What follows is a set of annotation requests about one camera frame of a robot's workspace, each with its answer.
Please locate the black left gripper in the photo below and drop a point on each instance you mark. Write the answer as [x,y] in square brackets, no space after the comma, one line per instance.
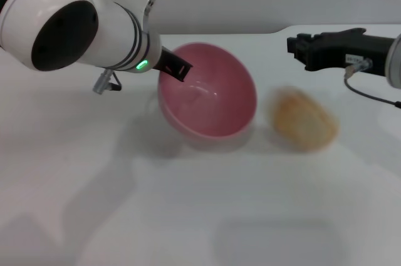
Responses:
[163,59]

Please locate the silver left camera bracket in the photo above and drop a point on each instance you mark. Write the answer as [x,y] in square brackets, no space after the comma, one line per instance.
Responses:
[146,3]

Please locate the pink plastic bowl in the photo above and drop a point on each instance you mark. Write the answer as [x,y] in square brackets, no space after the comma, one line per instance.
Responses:
[213,97]

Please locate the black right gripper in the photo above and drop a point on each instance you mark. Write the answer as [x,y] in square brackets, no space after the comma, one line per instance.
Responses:
[354,48]

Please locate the orange striped bread roll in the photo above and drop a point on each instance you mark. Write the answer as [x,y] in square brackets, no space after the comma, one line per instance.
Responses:
[305,120]

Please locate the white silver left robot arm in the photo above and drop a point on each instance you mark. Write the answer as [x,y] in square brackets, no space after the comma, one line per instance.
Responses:
[94,25]

